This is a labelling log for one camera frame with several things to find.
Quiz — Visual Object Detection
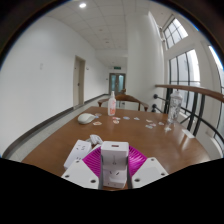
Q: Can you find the white bottle with orange label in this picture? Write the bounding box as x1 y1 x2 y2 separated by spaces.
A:
107 90 117 117

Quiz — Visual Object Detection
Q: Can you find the slanted high window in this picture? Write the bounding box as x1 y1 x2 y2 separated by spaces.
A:
162 17 190 50

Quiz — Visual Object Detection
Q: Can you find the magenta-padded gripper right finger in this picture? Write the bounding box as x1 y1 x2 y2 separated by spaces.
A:
127 145 170 190

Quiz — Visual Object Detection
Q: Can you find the beige wall door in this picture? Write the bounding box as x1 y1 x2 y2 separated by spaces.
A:
72 54 87 108

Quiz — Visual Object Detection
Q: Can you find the white computer mouse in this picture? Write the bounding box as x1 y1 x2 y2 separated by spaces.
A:
77 112 97 125

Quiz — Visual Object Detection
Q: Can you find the white charger block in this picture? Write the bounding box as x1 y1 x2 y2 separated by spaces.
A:
100 140 130 171

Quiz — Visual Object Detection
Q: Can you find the tall window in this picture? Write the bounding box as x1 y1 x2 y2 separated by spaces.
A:
167 49 202 108

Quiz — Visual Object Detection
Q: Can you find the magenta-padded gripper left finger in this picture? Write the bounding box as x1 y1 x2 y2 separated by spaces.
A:
60 146 105 191

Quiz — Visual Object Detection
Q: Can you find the glass double door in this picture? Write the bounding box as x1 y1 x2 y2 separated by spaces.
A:
108 72 127 96

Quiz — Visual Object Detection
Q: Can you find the coiled white cable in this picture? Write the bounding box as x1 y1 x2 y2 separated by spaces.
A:
85 133 105 148

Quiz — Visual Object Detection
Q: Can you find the clear plastic bottle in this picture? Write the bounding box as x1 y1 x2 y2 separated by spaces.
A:
166 90 184 127

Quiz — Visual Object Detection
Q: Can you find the wooden handrail with black bars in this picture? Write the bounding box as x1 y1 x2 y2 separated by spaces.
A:
151 83 224 149

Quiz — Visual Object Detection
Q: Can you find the brown wooden chair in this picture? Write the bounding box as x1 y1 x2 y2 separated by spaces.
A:
97 93 150 112

